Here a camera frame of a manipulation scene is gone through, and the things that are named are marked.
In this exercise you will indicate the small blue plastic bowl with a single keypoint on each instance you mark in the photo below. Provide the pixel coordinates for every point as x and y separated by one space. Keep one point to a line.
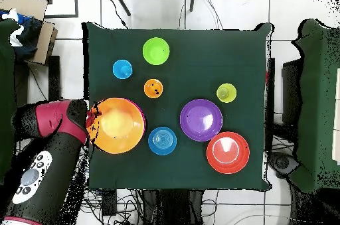
162 140

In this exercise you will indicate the black power strip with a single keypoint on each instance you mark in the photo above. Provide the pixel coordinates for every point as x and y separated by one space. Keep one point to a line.
109 203

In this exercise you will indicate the pale yellow-green plastic cup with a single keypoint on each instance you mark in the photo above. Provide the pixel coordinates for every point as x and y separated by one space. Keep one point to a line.
226 92

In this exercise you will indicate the large pink plastic bowl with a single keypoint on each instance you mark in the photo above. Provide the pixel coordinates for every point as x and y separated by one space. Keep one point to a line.
144 122

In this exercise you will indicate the dark green table cloth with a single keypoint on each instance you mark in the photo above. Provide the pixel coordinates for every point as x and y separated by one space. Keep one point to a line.
239 63

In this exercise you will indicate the small green plastic bowl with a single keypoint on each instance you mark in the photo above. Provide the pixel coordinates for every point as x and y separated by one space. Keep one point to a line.
156 51

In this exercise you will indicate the black metal frame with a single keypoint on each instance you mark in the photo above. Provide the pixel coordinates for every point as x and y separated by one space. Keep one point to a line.
76 2

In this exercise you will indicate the purple plastic bowl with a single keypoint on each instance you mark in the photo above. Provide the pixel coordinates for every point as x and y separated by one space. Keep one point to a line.
201 120

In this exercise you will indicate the orange plastic cup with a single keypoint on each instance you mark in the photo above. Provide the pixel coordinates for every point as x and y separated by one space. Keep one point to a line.
153 88

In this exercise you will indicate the large orange plastic bowl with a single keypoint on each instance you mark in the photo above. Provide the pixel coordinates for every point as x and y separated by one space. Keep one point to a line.
117 126

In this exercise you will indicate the blue and white clothes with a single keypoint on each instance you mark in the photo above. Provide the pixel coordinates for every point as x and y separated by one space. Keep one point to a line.
26 39

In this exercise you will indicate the red plastic bowl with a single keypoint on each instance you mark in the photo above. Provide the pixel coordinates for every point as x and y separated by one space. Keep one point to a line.
228 152

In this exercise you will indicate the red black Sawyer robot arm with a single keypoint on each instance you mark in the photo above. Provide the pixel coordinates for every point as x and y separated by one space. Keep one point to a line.
53 156

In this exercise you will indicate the brown cardboard box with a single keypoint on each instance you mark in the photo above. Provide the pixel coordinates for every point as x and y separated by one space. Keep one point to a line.
26 4

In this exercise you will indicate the black wooden stool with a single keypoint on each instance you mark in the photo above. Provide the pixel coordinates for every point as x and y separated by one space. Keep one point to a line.
54 81

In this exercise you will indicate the green cloth covered table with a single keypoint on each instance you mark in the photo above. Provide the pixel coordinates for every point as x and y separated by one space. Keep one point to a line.
6 76
318 103

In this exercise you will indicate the blue plastic cup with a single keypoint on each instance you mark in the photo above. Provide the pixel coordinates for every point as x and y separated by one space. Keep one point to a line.
122 69

